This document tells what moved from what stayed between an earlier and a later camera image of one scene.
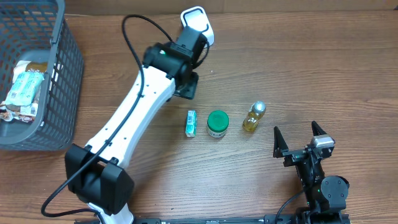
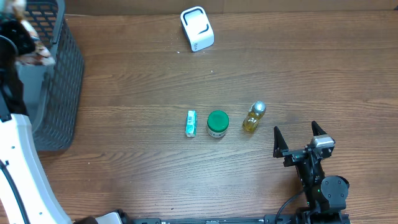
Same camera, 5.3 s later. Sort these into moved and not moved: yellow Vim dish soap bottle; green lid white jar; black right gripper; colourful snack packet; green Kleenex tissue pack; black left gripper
Moved: black left gripper; colourful snack packet
Not moved: green Kleenex tissue pack; black right gripper; green lid white jar; yellow Vim dish soap bottle
